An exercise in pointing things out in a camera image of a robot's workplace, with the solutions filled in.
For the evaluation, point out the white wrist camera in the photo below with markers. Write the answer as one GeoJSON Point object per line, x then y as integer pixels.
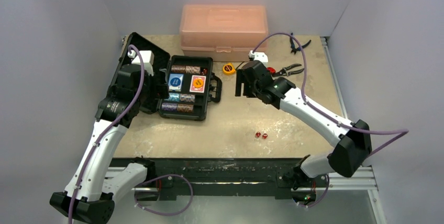
{"type": "Point", "coordinates": [147, 58]}
{"type": "Point", "coordinates": [258, 56]}

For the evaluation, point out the purple chip stack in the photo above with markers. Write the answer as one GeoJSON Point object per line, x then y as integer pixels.
{"type": "Point", "coordinates": [169, 106]}

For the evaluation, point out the orange dealer button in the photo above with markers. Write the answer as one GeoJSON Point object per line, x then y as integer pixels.
{"type": "Point", "coordinates": [198, 83]}

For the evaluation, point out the yellow tape measure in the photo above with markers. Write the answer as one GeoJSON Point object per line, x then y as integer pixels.
{"type": "Point", "coordinates": [230, 69]}

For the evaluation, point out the brown black chip stack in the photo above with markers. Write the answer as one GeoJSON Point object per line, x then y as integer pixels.
{"type": "Point", "coordinates": [185, 108]}

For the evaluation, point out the blue tan chip stack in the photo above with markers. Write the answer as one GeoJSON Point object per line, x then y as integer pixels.
{"type": "Point", "coordinates": [187, 98]}

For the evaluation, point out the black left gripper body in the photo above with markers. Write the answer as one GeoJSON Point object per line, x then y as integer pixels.
{"type": "Point", "coordinates": [151, 91]}

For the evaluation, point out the blue small blind button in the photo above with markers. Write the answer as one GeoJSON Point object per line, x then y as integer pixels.
{"type": "Point", "coordinates": [175, 80]}

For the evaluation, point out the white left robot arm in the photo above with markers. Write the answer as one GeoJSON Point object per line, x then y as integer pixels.
{"type": "Point", "coordinates": [89, 197]}

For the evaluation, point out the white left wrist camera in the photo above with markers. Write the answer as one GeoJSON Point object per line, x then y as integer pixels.
{"type": "Point", "coordinates": [147, 58]}

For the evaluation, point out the pink plastic toolbox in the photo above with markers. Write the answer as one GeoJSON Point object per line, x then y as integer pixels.
{"type": "Point", "coordinates": [223, 32]}

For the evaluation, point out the black table front rail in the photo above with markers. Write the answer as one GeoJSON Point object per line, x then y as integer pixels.
{"type": "Point", "coordinates": [255, 177]}

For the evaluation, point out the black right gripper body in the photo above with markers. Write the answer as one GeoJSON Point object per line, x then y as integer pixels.
{"type": "Point", "coordinates": [243, 81]}

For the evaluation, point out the brown chip stack in case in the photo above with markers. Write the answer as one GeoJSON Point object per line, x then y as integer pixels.
{"type": "Point", "coordinates": [186, 69]}

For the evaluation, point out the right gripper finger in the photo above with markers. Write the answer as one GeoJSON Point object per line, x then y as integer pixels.
{"type": "Point", "coordinates": [239, 82]}
{"type": "Point", "coordinates": [247, 89]}

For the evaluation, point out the red playing card deck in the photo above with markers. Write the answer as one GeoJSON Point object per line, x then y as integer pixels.
{"type": "Point", "coordinates": [202, 90]}

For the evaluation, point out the blue playing card deck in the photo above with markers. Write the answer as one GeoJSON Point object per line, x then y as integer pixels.
{"type": "Point", "coordinates": [175, 89]}

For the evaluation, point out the black poker set case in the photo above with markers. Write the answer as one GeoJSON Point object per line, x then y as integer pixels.
{"type": "Point", "coordinates": [127, 89]}

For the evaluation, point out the light blue chip stack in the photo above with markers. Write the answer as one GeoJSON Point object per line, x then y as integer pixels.
{"type": "Point", "coordinates": [173, 97]}

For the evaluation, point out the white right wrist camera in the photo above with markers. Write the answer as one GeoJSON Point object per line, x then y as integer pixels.
{"type": "Point", "coordinates": [258, 56]}

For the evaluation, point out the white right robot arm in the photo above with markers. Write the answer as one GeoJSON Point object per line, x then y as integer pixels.
{"type": "Point", "coordinates": [351, 141]}

